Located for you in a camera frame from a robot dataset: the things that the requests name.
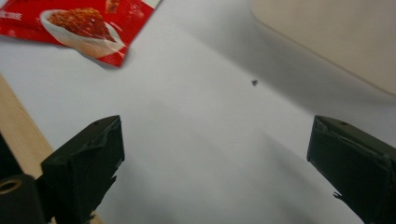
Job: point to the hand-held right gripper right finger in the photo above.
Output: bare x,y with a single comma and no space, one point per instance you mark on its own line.
351,168

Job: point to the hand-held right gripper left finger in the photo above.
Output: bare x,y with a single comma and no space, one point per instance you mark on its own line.
84,165

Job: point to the light wooden board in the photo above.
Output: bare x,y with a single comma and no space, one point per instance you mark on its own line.
18,130

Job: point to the red food packet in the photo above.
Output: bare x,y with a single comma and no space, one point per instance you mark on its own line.
77,28

